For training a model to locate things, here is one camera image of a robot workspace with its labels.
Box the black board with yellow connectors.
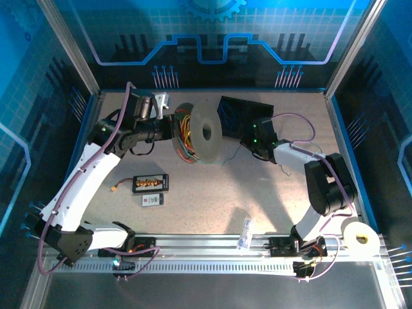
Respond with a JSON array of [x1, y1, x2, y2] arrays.
[[110, 173, 170, 194]]

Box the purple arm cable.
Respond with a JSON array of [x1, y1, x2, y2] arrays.
[[37, 81, 161, 281], [272, 112, 357, 281]]

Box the clear plastic packet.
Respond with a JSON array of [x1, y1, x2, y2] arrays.
[[236, 218, 254, 250]]

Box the thin yellow cable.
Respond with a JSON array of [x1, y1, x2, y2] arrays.
[[180, 114, 194, 152]]

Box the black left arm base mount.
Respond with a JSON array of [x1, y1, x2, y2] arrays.
[[98, 234, 158, 258]]

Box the grey perforated cable spool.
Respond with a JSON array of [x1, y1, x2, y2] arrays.
[[169, 98, 224, 164]]

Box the red yellow green wires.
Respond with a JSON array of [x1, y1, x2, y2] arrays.
[[175, 111, 197, 164]]

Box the small white black card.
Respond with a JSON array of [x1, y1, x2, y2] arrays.
[[141, 193, 165, 208]]

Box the white tape roll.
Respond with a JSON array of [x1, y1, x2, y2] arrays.
[[341, 217, 381, 257]]

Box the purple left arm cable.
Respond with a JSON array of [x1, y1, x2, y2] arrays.
[[37, 81, 161, 281]]

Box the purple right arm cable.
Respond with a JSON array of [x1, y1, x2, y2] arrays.
[[272, 112, 357, 281]]

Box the black controller box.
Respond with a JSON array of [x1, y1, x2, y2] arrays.
[[111, 257, 136, 278], [292, 261, 315, 281]]

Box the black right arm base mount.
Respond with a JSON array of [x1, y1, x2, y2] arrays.
[[268, 236, 303, 258]]

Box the slotted grey cable duct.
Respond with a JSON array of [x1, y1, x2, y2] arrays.
[[53, 257, 299, 274]]

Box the thin green cable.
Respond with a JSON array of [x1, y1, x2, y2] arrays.
[[180, 141, 242, 167]]

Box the black plastic tray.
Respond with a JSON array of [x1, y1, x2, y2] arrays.
[[217, 95, 275, 145]]

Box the thin blue cable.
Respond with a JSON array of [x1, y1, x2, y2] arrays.
[[218, 101, 241, 129]]

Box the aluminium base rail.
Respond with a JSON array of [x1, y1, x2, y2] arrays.
[[37, 233, 387, 258]]

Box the aluminium frame post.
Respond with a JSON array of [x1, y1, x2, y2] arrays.
[[35, 0, 101, 97], [324, 0, 387, 99]]

